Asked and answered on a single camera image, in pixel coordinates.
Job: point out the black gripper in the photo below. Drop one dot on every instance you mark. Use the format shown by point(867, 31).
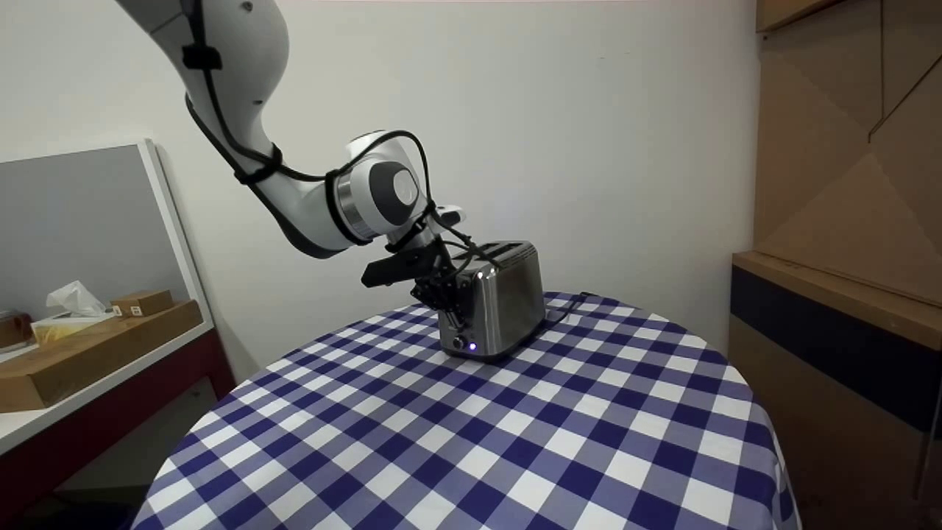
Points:
point(400, 262)

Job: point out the silver metal toaster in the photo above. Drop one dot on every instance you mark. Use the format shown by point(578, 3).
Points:
point(496, 297)

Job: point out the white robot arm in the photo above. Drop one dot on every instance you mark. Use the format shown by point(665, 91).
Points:
point(283, 148)

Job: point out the blue white checkered tablecloth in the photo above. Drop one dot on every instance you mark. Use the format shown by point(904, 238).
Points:
point(472, 431)

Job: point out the small cardboard box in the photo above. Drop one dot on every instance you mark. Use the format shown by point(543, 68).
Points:
point(146, 302)

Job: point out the long flat cardboard box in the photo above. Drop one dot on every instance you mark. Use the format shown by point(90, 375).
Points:
point(90, 356)

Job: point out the white desk with red front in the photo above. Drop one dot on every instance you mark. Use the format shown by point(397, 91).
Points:
point(90, 431)

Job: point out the wooden cabinet with dark band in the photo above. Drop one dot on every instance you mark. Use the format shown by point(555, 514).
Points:
point(843, 296)

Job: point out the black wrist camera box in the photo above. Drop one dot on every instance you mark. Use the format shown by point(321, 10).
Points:
point(449, 216)

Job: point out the grey board with white frame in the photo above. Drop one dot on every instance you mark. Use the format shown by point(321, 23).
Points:
point(90, 224)

